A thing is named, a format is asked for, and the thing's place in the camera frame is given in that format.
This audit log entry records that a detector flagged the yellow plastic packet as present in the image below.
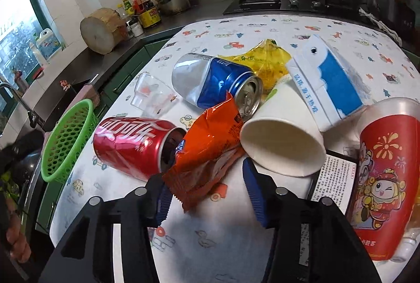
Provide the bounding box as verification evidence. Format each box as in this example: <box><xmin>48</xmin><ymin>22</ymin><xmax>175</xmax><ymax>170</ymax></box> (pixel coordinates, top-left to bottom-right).
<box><xmin>218</xmin><ymin>39</ymin><xmax>292</xmax><ymax>93</ymax></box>

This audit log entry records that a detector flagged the person's left hand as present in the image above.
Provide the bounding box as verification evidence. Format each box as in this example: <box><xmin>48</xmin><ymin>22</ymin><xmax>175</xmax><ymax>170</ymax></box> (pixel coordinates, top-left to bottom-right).
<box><xmin>6</xmin><ymin>211</ymin><xmax>32</xmax><ymax>264</ymax></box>

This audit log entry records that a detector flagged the red soda can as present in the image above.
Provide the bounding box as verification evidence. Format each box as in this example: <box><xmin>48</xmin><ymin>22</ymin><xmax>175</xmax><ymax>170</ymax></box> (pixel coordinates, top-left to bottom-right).
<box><xmin>93</xmin><ymin>117</ymin><xmax>187</xmax><ymax>182</ymax></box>

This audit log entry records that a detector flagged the pink cloth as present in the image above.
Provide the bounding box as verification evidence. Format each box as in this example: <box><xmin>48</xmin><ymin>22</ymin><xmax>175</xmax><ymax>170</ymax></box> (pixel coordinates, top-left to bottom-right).
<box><xmin>75</xmin><ymin>83</ymin><xmax>101</xmax><ymax>106</ymax></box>

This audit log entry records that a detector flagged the blue white tissue pack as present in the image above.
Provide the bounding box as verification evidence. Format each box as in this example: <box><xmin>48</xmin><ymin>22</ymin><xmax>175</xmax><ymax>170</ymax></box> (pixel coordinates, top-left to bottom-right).
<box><xmin>287</xmin><ymin>34</ymin><xmax>375</xmax><ymax>132</ymax></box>

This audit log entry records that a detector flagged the round wooden chopping block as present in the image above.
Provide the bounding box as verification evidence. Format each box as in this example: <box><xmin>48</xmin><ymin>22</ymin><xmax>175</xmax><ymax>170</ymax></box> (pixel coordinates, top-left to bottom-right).
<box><xmin>80</xmin><ymin>8</ymin><xmax>127</xmax><ymax>55</ymax></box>

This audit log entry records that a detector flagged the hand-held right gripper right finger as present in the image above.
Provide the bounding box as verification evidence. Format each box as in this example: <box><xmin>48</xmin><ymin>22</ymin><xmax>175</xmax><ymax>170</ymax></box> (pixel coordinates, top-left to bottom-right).
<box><xmin>242</xmin><ymin>158</ymin><xmax>383</xmax><ymax>283</ymax></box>

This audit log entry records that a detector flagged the metal faucet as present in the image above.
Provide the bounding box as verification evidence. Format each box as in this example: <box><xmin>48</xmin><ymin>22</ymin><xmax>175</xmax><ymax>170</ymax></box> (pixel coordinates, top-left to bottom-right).
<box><xmin>0</xmin><ymin>83</ymin><xmax>38</xmax><ymax>129</ymax></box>

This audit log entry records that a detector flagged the small glass jar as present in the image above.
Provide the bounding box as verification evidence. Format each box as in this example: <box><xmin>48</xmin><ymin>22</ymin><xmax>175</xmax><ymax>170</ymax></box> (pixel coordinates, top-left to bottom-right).
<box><xmin>127</xmin><ymin>19</ymin><xmax>144</xmax><ymax>37</ymax></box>

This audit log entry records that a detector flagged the black gas stove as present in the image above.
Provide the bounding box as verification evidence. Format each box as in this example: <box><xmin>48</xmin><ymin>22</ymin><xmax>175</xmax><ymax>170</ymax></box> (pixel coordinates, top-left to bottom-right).
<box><xmin>223</xmin><ymin>0</ymin><xmax>365</xmax><ymax>16</ymax></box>

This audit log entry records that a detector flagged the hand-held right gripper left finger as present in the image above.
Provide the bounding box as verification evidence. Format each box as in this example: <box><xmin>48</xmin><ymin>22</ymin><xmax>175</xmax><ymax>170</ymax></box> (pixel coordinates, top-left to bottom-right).
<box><xmin>38</xmin><ymin>171</ymin><xmax>173</xmax><ymax>283</ymax></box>

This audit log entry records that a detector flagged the black white printed packet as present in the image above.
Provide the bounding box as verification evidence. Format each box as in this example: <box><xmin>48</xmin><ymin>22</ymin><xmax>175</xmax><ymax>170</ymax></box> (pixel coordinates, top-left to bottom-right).
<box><xmin>308</xmin><ymin>149</ymin><xmax>360</xmax><ymax>214</ymax></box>

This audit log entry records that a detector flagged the clear plastic cup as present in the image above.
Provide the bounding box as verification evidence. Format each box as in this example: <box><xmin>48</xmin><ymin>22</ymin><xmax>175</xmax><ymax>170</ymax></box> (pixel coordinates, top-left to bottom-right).
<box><xmin>130</xmin><ymin>72</ymin><xmax>178</xmax><ymax>118</ymax></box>

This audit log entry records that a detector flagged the green plastic basket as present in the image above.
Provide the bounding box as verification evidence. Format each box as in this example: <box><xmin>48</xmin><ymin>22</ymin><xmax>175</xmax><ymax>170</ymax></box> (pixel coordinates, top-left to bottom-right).
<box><xmin>41</xmin><ymin>98</ymin><xmax>99</xmax><ymax>184</ymax></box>

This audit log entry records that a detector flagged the blue silver drink can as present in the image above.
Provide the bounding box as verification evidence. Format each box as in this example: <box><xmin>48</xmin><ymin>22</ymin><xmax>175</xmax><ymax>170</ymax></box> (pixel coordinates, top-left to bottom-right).
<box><xmin>171</xmin><ymin>53</ymin><xmax>264</xmax><ymax>122</ymax></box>

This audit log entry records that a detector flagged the white paper cup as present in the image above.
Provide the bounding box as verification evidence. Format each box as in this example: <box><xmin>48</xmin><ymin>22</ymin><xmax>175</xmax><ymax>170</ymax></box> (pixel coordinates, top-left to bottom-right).
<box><xmin>239</xmin><ymin>81</ymin><xmax>327</xmax><ymax>178</ymax></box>

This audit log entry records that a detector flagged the orange snack packet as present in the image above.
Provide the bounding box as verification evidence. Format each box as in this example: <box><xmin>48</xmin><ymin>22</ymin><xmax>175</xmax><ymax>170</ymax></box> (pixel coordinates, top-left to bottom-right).
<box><xmin>162</xmin><ymin>91</ymin><xmax>246</xmax><ymax>213</ymax></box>

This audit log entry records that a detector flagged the red printed cup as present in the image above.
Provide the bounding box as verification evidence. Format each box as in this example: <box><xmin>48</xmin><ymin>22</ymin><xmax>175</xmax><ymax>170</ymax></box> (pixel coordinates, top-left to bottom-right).
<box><xmin>344</xmin><ymin>97</ymin><xmax>420</xmax><ymax>262</ymax></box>

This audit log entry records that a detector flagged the printed tablecloth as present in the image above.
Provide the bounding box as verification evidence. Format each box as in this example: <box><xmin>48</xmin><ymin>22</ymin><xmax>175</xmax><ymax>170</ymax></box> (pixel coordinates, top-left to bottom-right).
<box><xmin>49</xmin><ymin>14</ymin><xmax>420</xmax><ymax>283</ymax></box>

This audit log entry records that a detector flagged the white detergent bottle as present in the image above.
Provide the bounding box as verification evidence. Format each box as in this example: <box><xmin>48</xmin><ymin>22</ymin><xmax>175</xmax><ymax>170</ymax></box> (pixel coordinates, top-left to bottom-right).
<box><xmin>35</xmin><ymin>28</ymin><xmax>63</xmax><ymax>60</ymax></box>

